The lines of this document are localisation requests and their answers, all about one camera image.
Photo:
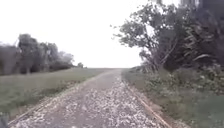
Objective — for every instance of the grass field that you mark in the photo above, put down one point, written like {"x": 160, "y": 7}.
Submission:
{"x": 33, "y": 85}

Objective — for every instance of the grey asphalt path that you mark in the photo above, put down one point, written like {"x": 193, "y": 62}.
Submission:
{"x": 96, "y": 103}

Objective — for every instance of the row of tall trees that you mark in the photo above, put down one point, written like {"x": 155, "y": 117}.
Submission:
{"x": 186, "y": 36}

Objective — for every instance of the grass verge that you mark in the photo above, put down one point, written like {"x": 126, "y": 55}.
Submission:
{"x": 186, "y": 96}

